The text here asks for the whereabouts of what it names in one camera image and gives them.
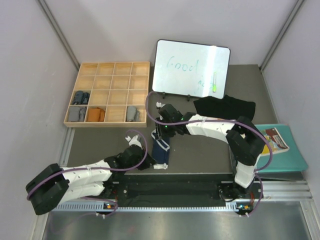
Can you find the navy blue white underwear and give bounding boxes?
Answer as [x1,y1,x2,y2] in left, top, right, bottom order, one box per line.
[151,130,170,170]

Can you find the grey underwear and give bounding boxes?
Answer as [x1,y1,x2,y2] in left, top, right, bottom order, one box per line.
[126,105,140,122]

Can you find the black underwear beige waistband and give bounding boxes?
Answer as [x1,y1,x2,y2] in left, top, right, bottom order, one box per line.
[193,95,256,121]

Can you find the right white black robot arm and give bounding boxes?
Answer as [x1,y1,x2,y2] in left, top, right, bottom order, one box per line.
[152,102,266,198]

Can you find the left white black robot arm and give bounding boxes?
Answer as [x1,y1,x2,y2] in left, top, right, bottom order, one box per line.
[25,145,156,216]

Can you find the small whiteboard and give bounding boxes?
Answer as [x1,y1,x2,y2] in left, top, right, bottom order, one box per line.
[152,39,231,99]

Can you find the green marker pen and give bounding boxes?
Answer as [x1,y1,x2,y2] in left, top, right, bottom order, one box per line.
[212,72,217,93]

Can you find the rolled orange cloth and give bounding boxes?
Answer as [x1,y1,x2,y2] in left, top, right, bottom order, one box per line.
[87,107,106,122]

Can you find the wooden compartment tray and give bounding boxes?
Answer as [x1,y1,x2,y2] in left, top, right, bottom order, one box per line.
[64,61,150,128]

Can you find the rolled grey cloth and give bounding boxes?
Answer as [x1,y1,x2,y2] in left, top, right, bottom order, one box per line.
[67,106,87,122]

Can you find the rolled dark patterned socks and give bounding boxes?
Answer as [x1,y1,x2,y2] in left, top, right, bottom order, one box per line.
[71,90,90,105]

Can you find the yellow paperback book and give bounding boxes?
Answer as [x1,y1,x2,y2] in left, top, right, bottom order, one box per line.
[260,127,290,155]

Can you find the teal folder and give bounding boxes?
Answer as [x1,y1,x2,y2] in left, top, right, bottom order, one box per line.
[256,124,308,173]

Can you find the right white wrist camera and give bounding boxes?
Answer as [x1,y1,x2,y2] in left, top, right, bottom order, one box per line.
[156,102,165,109]

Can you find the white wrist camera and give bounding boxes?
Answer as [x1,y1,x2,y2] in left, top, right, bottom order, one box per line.
[156,102,165,109]
[125,134,143,149]

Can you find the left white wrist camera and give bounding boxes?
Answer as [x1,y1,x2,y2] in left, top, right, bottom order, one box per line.
[125,134,143,149]

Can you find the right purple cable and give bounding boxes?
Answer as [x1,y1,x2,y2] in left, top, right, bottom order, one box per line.
[145,91,274,218]

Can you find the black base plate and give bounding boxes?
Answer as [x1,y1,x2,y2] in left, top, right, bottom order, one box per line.
[102,180,262,201]

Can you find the white slotted cable duct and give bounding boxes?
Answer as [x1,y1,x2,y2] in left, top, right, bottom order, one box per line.
[56,201,253,213]

